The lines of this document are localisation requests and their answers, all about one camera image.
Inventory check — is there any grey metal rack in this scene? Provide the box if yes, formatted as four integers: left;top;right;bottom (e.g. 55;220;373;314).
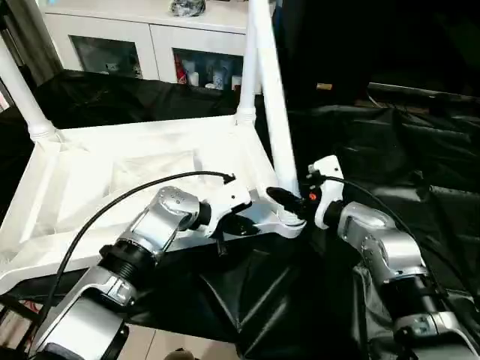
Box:
0;0;62;85

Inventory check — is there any white plastic table leg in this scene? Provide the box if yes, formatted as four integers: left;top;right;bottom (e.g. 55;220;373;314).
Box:
0;34;62;143
247;0;305;224
235;15;264;125

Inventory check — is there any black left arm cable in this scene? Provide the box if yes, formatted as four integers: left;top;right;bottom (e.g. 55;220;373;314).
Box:
28;170;236;355

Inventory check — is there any black mat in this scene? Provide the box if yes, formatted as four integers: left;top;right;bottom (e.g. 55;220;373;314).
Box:
0;67;480;360

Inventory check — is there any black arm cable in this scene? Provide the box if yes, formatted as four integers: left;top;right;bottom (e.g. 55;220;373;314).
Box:
28;170;236;355
307;174;480;305

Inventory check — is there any black robot left foot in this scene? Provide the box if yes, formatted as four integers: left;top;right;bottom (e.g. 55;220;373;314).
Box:
165;349;199;360

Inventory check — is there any white glass-door cabinet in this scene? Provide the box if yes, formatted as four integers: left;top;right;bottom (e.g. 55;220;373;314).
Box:
36;0;283;92

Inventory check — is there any shiny silver ornament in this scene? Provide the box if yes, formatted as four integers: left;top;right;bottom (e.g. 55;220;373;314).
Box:
169;0;208;18

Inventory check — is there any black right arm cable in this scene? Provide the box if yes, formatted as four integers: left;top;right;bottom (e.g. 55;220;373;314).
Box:
307;174;480;305

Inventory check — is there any red floor cord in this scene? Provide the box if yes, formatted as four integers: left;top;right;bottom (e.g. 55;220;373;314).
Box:
13;298;42;317

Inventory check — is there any white plastic table top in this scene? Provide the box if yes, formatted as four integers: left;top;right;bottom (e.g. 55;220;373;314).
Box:
0;115;309;295

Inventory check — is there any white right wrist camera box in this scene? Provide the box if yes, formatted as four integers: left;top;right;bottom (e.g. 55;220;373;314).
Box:
306;154;347;230

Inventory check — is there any dark grey bar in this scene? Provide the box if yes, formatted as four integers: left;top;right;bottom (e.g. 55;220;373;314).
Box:
366;81;480;104

